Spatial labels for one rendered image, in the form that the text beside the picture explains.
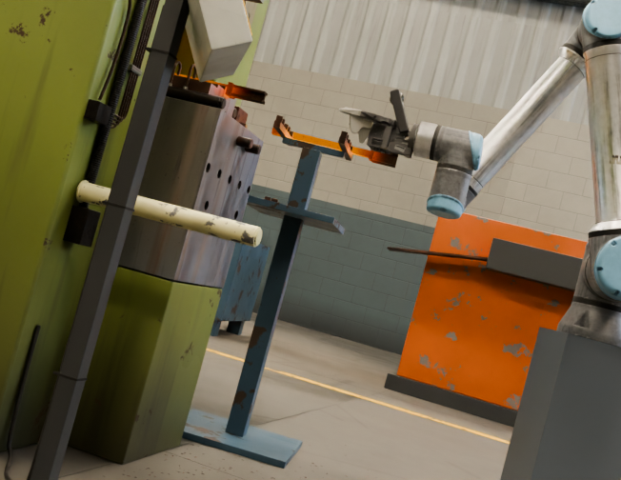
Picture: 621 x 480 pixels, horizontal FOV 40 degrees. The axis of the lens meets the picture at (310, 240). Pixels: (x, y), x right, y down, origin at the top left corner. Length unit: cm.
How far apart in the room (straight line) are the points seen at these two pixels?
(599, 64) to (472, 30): 820
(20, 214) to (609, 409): 148
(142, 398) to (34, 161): 63
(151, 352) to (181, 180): 43
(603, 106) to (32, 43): 135
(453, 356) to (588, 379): 349
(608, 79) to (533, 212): 765
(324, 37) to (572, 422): 883
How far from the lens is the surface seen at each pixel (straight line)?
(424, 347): 572
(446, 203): 213
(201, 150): 217
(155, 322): 216
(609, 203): 216
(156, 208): 193
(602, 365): 225
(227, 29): 163
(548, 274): 550
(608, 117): 219
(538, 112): 233
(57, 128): 202
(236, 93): 234
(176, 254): 215
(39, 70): 208
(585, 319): 229
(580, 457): 227
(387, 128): 219
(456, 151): 215
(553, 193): 985
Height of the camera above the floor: 56
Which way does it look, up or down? 3 degrees up
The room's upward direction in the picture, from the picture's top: 15 degrees clockwise
